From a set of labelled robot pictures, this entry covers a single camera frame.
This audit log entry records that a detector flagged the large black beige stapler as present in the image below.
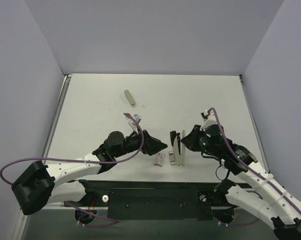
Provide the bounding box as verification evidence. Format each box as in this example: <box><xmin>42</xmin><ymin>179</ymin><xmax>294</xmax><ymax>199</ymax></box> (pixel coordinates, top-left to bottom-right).
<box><xmin>170</xmin><ymin>129</ymin><xmax>186</xmax><ymax>167</ymax></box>

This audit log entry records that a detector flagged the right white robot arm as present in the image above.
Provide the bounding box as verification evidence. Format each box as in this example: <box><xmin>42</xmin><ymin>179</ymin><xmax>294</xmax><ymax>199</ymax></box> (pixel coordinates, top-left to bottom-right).
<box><xmin>181</xmin><ymin>124</ymin><xmax>301</xmax><ymax>240</ymax></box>

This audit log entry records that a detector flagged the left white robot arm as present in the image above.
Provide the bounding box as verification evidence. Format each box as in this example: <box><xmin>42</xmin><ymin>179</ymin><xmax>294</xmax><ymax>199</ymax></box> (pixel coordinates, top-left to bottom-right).
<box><xmin>11</xmin><ymin>130</ymin><xmax>168</xmax><ymax>215</ymax></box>

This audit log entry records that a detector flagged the red white staple box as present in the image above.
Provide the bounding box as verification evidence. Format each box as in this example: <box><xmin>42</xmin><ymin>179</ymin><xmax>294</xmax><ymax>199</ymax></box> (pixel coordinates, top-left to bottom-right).
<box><xmin>154</xmin><ymin>152</ymin><xmax>165</xmax><ymax>167</ymax></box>

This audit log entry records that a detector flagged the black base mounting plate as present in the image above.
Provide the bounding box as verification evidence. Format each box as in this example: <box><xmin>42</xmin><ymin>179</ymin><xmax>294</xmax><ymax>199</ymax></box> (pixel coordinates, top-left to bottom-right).
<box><xmin>75</xmin><ymin>179</ymin><xmax>244</xmax><ymax>222</ymax></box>

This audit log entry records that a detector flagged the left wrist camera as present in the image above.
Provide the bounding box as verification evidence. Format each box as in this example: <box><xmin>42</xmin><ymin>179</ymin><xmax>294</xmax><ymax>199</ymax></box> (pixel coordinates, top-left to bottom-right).
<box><xmin>126</xmin><ymin>114</ymin><xmax>142</xmax><ymax>134</ymax></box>

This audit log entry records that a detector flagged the aluminium frame rail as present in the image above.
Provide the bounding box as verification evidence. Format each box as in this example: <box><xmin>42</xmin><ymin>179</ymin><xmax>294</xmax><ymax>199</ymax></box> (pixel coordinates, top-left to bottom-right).
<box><xmin>42</xmin><ymin>74</ymin><xmax>72</xmax><ymax>158</ymax></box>

